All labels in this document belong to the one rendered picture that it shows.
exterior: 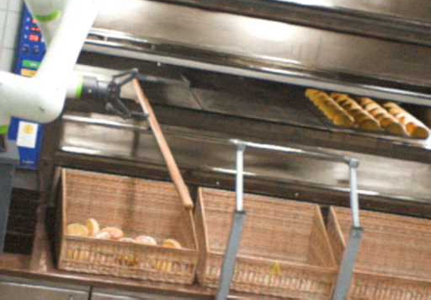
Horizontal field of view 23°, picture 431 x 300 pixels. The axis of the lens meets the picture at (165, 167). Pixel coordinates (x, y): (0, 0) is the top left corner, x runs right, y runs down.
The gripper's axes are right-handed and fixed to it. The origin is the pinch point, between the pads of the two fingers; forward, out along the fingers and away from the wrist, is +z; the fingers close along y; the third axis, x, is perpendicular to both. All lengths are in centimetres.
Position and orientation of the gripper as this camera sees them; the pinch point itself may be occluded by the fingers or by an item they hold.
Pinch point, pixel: (149, 97)
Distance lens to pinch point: 394.2
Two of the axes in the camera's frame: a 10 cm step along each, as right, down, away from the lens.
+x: 1.2, 3.0, -9.5
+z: 9.8, 1.4, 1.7
